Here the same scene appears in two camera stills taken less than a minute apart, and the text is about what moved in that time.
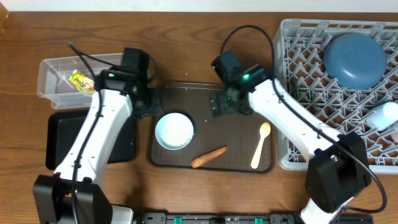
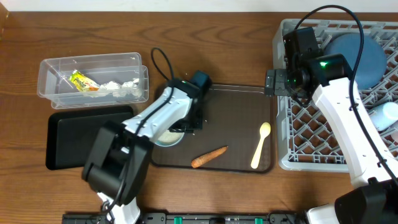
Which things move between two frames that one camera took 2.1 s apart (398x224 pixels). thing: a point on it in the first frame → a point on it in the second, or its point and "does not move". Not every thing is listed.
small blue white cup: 382,116 does not move
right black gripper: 227,96 → 280,76
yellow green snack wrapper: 81,82 does not move
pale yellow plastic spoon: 264,129 does not move
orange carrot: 208,157 does not move
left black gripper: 157,107 → 198,124
